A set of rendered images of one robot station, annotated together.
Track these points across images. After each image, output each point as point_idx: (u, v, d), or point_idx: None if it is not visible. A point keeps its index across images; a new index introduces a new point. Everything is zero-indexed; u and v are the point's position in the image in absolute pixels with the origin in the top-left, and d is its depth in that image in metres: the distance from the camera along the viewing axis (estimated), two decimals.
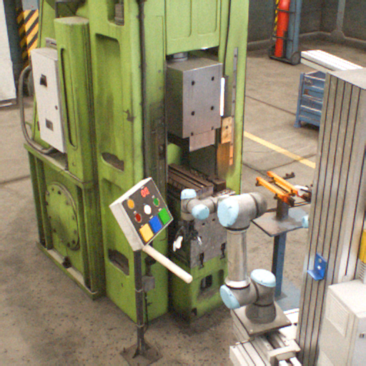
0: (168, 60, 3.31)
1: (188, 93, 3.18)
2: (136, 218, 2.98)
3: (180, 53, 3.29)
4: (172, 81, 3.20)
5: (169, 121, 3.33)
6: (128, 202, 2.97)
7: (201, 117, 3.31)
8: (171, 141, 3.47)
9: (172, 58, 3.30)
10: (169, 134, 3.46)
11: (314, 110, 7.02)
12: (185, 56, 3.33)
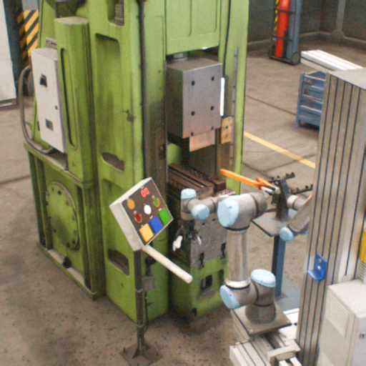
0: (168, 60, 3.31)
1: (188, 93, 3.18)
2: (136, 218, 2.98)
3: (180, 53, 3.29)
4: (172, 81, 3.20)
5: (169, 121, 3.33)
6: (128, 202, 2.97)
7: (201, 117, 3.31)
8: (171, 141, 3.47)
9: (172, 58, 3.30)
10: (169, 134, 3.46)
11: (314, 110, 7.02)
12: (185, 56, 3.33)
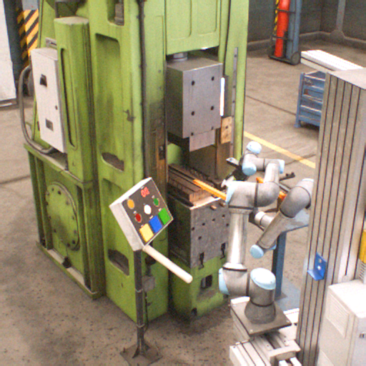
0: (168, 60, 3.31)
1: (188, 93, 3.18)
2: (136, 218, 2.98)
3: (180, 53, 3.29)
4: (172, 81, 3.20)
5: (169, 121, 3.33)
6: (128, 202, 2.97)
7: (201, 117, 3.31)
8: (171, 141, 3.47)
9: (172, 58, 3.30)
10: (169, 134, 3.46)
11: (314, 110, 7.02)
12: (185, 56, 3.33)
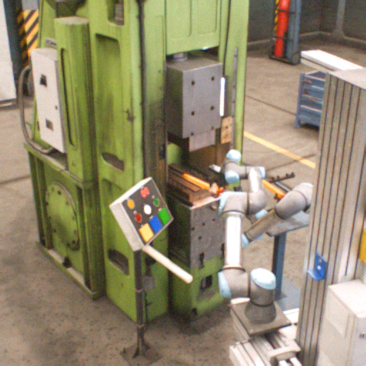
0: (168, 60, 3.31)
1: (188, 93, 3.18)
2: (136, 218, 2.98)
3: (180, 53, 3.29)
4: (172, 81, 3.20)
5: (169, 121, 3.33)
6: (128, 202, 2.97)
7: (201, 117, 3.31)
8: (171, 141, 3.47)
9: (172, 58, 3.30)
10: (169, 134, 3.46)
11: (314, 110, 7.02)
12: (185, 56, 3.33)
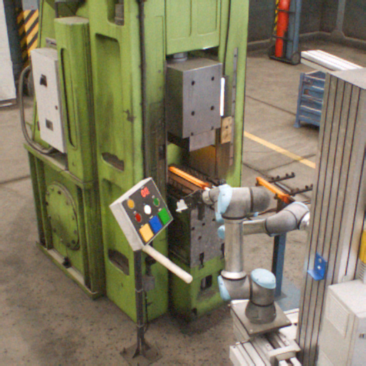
0: (168, 60, 3.31)
1: (188, 93, 3.18)
2: (136, 218, 2.98)
3: (180, 53, 3.29)
4: (172, 81, 3.20)
5: (169, 121, 3.33)
6: (128, 202, 2.97)
7: (201, 117, 3.31)
8: (171, 141, 3.47)
9: (172, 58, 3.30)
10: (169, 134, 3.46)
11: (314, 110, 7.02)
12: (185, 56, 3.33)
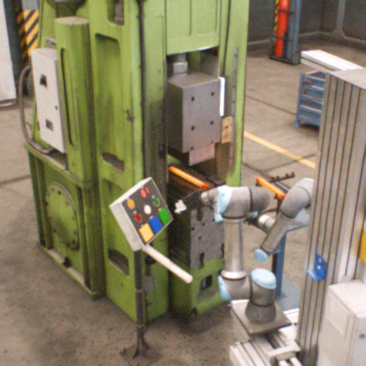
0: (168, 76, 3.35)
1: (188, 109, 3.22)
2: (136, 218, 2.98)
3: (180, 68, 3.33)
4: (172, 97, 3.24)
5: (169, 135, 3.37)
6: (128, 202, 2.97)
7: (201, 132, 3.35)
8: (171, 154, 3.51)
9: (172, 74, 3.34)
10: (169, 147, 3.50)
11: (314, 110, 7.02)
12: (185, 71, 3.38)
